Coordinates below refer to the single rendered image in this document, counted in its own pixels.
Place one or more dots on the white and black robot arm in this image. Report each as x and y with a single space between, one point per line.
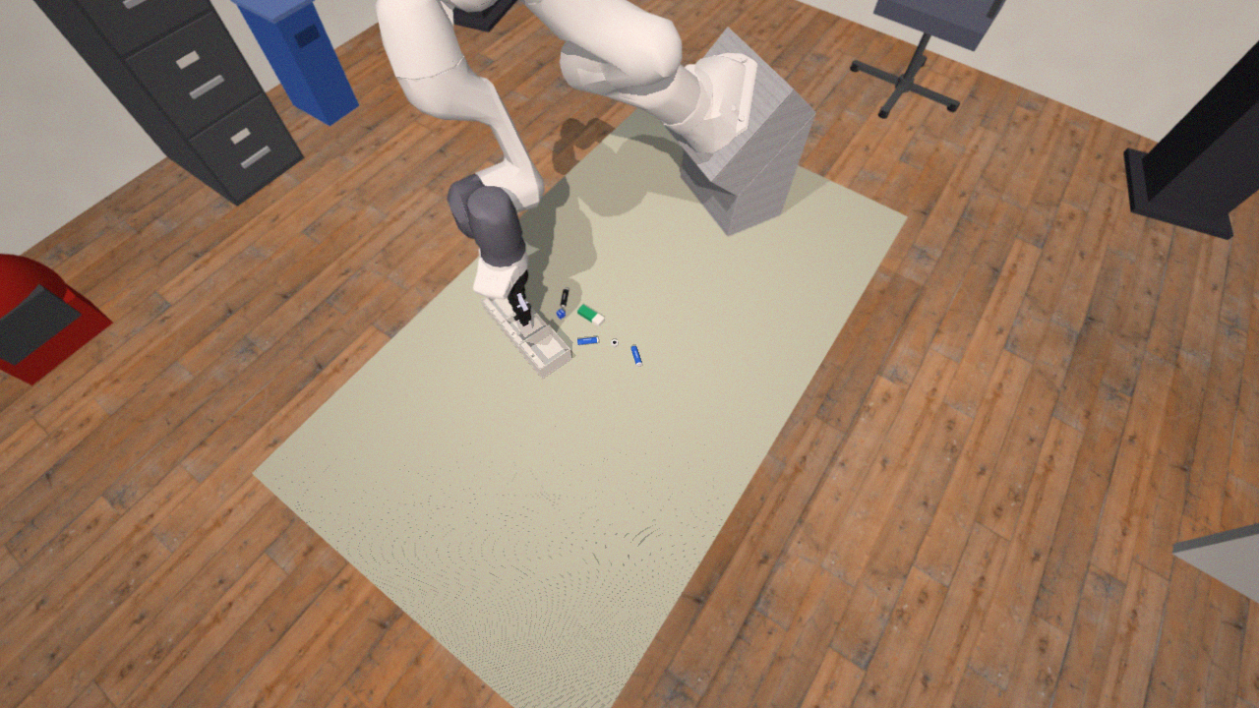
709 108

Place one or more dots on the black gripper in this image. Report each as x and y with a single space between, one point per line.
522 311

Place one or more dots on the grey three-compartment bin rack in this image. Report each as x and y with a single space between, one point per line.
541 348

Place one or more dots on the green and white eraser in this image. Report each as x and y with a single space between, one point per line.
590 315

